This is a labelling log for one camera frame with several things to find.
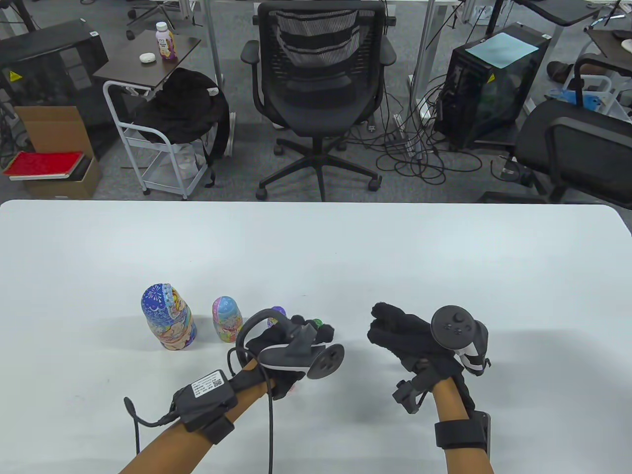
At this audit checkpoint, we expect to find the person's right hand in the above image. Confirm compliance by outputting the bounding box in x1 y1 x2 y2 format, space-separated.
367 302 477 411

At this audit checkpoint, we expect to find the person's left hand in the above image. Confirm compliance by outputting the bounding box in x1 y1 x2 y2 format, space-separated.
242 315 337 401

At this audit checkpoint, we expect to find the medium Russian doll base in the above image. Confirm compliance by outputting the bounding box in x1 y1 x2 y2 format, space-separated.
215 316 245 344

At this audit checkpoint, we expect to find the medium light blue doll top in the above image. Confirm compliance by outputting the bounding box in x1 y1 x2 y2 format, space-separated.
212 296 243 322

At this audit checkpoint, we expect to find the large Russian doll base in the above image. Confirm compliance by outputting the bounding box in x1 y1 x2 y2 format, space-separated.
147 314 198 352

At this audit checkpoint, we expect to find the large blue Russian doll top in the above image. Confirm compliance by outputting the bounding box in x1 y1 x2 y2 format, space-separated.
142 283 193 324

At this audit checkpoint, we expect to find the person's left forearm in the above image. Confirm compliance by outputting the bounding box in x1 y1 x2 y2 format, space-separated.
118 358 263 474

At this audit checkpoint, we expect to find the person's right forearm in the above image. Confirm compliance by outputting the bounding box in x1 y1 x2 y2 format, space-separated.
432 378 494 474

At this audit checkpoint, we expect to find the black VR controller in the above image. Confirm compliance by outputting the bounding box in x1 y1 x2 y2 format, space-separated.
431 305 490 377
236 309 345 380

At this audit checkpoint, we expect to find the white metal cart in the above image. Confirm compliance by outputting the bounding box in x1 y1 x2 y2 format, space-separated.
102 80 210 201

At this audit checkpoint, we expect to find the white power strip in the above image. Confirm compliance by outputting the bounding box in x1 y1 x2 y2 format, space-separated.
394 113 420 158

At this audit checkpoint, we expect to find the black mesh office chair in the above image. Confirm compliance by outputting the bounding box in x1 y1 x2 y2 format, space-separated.
240 0 397 202

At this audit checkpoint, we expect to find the black computer tower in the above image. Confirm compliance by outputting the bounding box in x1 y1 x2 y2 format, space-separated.
434 22 552 151

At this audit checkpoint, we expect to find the black backpack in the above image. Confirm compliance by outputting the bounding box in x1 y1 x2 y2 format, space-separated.
132 68 232 188

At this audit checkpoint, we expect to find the white desk leg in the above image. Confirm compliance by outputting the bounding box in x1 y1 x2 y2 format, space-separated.
409 0 449 117
204 0 227 89

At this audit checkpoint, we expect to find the red notebook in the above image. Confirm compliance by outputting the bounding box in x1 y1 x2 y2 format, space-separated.
2 151 85 181

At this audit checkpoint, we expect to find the blue bag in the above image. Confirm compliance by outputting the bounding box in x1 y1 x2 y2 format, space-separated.
550 88 613 113

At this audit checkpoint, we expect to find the dark wood side table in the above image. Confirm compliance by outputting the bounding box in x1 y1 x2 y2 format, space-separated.
93 29 202 94

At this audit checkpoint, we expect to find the cardboard box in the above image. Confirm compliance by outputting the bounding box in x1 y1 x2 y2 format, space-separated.
14 106 103 200

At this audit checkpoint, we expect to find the light blue paper sheet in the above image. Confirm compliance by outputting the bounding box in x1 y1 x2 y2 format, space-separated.
466 32 539 69

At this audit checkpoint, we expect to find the bottle with purple label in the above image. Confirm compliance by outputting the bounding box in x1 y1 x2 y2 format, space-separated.
155 21 177 63

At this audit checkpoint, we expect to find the grey chair star base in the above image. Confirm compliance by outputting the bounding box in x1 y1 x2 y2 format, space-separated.
126 0 198 41

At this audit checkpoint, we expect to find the black equipment cabinet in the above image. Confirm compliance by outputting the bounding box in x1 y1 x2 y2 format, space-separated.
0 19 110 161

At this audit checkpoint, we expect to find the small dark side table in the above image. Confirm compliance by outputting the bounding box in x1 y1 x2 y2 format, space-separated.
584 27 632 72

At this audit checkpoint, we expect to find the black desk top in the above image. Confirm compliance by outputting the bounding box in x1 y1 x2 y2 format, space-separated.
511 0 632 26

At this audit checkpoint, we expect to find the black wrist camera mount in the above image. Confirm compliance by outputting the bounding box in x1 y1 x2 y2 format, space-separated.
393 370 436 414

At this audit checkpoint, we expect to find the black forearm strap pack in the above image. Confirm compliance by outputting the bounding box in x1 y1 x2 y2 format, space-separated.
170 370 237 445
434 411 493 452

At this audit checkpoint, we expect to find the bundle of black floor cables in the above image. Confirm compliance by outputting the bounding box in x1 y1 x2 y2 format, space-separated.
346 74 487 186

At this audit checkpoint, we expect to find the black chair with grey frame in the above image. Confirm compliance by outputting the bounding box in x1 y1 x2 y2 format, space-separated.
476 99 632 210

